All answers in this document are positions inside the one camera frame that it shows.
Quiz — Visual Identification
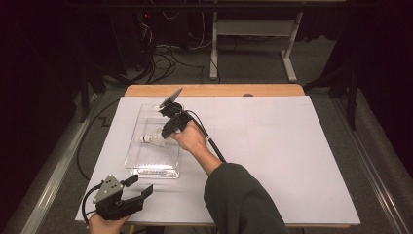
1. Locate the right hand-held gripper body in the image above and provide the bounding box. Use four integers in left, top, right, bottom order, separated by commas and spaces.
158, 86, 193, 132

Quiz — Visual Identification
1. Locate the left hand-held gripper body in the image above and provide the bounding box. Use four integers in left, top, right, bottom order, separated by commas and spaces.
93, 174, 144, 221

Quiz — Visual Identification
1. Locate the white feather shuttlecock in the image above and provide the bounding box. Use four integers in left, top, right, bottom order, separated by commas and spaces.
134, 133, 154, 144
152, 127, 172, 149
144, 129, 165, 147

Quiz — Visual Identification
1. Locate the clear plastic tray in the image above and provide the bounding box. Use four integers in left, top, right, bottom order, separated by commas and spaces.
124, 102, 185, 180

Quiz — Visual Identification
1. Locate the person's left hand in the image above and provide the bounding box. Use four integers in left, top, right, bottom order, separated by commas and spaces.
88, 213, 131, 234

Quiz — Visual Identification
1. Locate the person's right hand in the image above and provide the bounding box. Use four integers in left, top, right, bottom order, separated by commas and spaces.
169, 121, 210, 157

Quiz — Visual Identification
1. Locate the dark equipment box red light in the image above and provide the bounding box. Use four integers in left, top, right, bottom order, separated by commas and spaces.
137, 9, 157, 71

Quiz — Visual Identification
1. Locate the black stand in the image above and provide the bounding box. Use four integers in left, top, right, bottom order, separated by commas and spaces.
79, 62, 108, 124
303, 64, 359, 132

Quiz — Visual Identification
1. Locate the white table cover sheet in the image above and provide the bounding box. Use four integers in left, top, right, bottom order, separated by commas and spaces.
75, 96, 361, 226

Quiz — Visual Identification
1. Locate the white metal stand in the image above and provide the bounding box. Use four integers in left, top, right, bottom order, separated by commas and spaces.
208, 11, 305, 83

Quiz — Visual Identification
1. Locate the left hand-held gripper black cable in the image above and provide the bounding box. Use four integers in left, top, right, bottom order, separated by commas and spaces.
81, 181, 105, 226

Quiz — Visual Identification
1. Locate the hand-held gripper black cable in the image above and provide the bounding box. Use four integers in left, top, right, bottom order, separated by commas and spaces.
184, 109, 228, 164
81, 181, 105, 226

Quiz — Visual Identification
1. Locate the right hand-held gripper black cable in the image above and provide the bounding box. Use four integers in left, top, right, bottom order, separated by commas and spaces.
184, 109, 228, 164

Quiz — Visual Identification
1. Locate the tangle of black floor cables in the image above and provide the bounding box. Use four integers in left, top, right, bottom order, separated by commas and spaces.
139, 19, 212, 86

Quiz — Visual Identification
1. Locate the long black floor cable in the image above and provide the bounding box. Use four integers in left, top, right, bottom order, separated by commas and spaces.
76, 97, 122, 181

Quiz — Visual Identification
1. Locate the aluminium floor rail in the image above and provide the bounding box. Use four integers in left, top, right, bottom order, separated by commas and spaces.
19, 92, 100, 234
330, 97, 413, 234

